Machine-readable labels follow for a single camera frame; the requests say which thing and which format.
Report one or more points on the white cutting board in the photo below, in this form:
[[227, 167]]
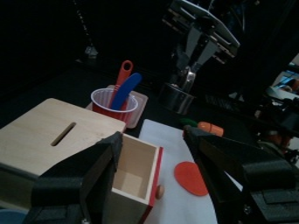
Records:
[[175, 180]]

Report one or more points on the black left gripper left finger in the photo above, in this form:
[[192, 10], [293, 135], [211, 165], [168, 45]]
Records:
[[74, 186]]

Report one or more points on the red plastic cup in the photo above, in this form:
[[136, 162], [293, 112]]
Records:
[[115, 105]]

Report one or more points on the flat orange dough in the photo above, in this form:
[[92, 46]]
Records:
[[190, 178]]

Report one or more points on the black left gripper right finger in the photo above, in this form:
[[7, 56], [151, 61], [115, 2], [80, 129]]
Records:
[[249, 175]]

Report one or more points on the wooden drawer with red front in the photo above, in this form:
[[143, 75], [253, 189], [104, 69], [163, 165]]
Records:
[[136, 175]]

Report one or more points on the toy carrot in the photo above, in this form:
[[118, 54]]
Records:
[[206, 127]]

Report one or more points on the clear plastic container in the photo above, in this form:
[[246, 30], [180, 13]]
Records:
[[135, 108]]

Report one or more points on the blue bowl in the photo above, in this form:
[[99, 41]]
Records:
[[11, 216]]

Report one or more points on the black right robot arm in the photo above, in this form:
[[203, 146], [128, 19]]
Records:
[[210, 26]]

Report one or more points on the wooden box with slot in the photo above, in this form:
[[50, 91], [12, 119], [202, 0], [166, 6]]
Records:
[[43, 137]]

